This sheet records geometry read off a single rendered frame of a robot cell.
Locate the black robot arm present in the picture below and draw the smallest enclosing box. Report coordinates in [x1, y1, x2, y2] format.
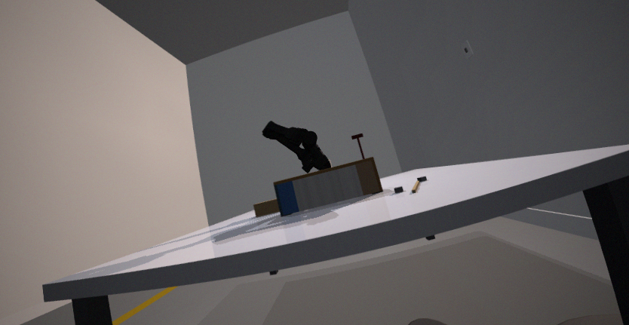
[262, 121, 318, 173]

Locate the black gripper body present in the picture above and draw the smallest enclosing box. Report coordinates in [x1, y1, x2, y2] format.
[308, 146, 329, 168]

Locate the tan rectangular block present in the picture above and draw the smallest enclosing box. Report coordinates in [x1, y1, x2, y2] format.
[253, 198, 280, 217]

